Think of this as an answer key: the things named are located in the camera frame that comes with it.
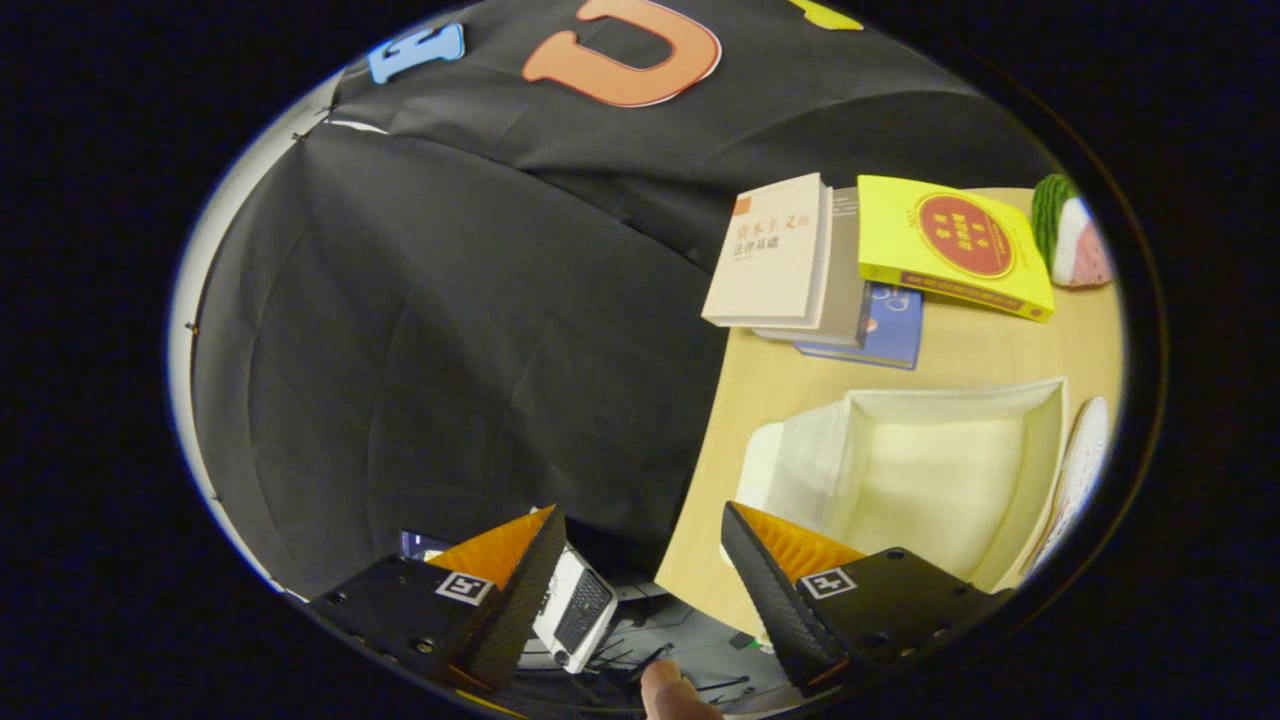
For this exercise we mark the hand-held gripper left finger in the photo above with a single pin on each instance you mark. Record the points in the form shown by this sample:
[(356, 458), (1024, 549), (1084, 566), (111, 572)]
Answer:
[(520, 610)]

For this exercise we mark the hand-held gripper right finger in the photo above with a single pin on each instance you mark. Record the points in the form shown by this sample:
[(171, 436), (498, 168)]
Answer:
[(770, 610)]

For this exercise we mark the cream fabric storage box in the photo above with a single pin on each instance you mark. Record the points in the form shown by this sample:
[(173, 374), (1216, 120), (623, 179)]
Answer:
[(930, 480)]

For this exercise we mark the white striped sneaker shoe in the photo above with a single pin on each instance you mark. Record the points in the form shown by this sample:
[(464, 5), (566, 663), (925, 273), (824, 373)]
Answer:
[(1088, 460)]

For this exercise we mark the white device with dark keys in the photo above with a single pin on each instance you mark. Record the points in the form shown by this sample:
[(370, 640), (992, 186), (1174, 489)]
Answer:
[(575, 610)]

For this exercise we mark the lit computer screen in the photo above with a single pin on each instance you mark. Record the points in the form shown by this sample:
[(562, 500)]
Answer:
[(420, 545)]

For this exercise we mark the blue book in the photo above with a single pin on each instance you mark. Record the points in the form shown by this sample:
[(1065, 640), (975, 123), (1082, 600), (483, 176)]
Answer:
[(895, 330)]

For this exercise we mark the grey book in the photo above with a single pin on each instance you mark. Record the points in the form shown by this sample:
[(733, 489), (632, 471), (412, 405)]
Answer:
[(848, 290)]

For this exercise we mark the beige book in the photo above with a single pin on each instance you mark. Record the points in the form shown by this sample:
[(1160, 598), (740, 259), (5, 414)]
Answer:
[(765, 250)]

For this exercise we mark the yellow book with red circle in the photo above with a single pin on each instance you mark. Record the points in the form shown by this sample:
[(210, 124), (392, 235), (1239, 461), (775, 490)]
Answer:
[(950, 240)]

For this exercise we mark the watermelon slice plush toy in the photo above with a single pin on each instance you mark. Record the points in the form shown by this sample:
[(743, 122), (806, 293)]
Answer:
[(1075, 240)]

